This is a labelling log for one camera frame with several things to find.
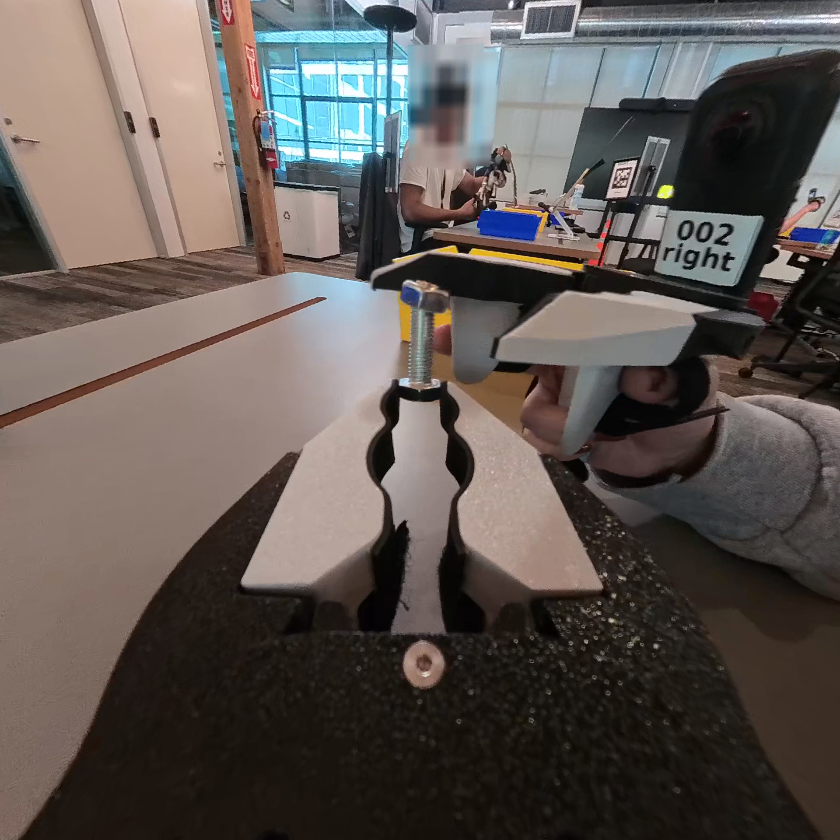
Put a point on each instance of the person's right forearm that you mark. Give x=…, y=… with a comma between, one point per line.
x=774, y=472

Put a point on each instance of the person's right hand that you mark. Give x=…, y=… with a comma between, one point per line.
x=649, y=453

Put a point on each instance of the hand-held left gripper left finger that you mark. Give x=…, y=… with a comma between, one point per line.
x=308, y=525

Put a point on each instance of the white recycling bin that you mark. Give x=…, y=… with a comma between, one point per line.
x=305, y=223

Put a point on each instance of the red fire extinguisher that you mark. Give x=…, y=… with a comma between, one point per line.
x=266, y=141

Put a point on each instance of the wooden pillar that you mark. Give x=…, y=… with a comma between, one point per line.
x=259, y=216

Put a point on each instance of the silver duct pipe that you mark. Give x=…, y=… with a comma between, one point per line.
x=689, y=23

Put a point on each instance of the black hanging jacket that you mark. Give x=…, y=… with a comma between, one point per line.
x=377, y=216

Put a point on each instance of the grey table with wooden edge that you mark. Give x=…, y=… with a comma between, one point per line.
x=459, y=235

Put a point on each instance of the blue plastic bin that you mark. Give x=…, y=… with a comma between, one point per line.
x=508, y=223

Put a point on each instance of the white door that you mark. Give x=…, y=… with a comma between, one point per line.
x=79, y=131
x=190, y=131

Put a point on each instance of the black floor lamp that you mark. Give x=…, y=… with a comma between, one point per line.
x=390, y=19

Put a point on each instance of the black wall screen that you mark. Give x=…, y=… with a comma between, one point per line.
x=590, y=151

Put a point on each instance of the printed tag sign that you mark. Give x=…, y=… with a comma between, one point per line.
x=621, y=178

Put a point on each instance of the white air vent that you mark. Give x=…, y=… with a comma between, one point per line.
x=551, y=18

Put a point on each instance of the black office chair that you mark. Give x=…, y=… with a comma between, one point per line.
x=807, y=308

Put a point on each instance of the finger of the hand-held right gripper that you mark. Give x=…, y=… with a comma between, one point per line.
x=604, y=328
x=476, y=334

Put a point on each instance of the silver hex bolt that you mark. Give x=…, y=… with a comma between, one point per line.
x=420, y=341

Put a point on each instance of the silver hex nut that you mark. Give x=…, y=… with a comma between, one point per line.
x=423, y=392

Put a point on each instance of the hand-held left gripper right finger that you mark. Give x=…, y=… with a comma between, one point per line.
x=525, y=525

